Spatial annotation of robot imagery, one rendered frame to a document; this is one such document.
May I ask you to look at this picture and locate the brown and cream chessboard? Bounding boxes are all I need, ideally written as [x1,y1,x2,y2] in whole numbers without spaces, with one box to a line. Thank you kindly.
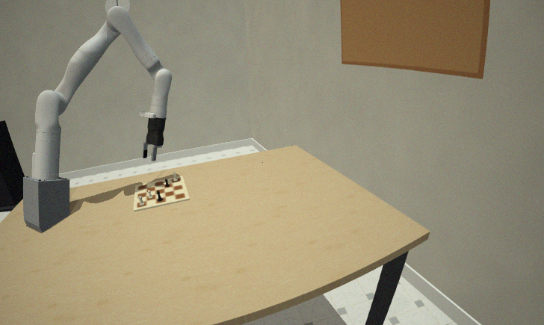
[133,176,190,211]

